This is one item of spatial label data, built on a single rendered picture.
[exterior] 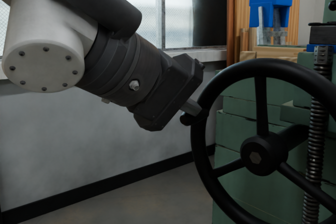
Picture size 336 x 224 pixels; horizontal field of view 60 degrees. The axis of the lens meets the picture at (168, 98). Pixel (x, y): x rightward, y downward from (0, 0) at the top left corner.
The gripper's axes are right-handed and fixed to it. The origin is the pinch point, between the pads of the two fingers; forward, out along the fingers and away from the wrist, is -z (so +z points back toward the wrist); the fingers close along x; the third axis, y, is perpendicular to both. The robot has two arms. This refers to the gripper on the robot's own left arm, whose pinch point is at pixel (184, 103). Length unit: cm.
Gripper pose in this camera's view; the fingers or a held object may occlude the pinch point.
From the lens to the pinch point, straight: 44.5
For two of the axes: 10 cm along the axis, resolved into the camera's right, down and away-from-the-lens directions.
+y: -4.7, -5.5, 6.9
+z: -6.2, -3.5, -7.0
